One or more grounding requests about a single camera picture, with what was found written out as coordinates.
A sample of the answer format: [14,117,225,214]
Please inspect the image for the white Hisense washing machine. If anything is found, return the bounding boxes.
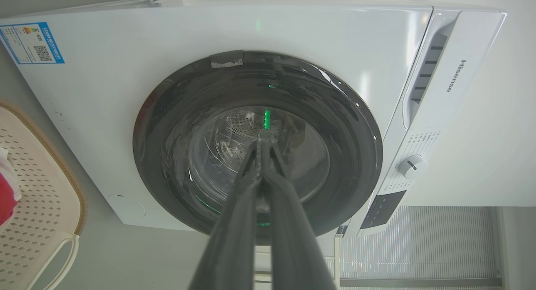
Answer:
[0,0,507,239]

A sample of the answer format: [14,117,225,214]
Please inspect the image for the red and white garment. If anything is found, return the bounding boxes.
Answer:
[0,147,22,233]

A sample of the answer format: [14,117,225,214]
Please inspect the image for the blue energy label sticker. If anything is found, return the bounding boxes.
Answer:
[0,22,65,65]

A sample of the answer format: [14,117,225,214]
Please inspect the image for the white washing machine detergent drawer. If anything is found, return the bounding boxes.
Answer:
[402,10,507,129]

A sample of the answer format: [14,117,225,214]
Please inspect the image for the white washing machine control knob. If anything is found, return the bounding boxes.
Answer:
[398,155,429,180]

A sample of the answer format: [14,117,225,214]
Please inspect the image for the cream perforated laundry basket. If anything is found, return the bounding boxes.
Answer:
[0,100,88,290]

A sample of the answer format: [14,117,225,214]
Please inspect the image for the round dark washing machine door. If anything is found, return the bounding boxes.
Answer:
[133,50,383,245]

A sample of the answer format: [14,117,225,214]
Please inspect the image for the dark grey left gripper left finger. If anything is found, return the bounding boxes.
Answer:
[188,140,263,290]

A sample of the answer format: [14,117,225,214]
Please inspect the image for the white window blind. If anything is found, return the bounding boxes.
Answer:
[317,206,503,289]

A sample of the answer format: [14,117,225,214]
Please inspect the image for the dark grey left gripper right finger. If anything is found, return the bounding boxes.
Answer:
[260,140,337,290]

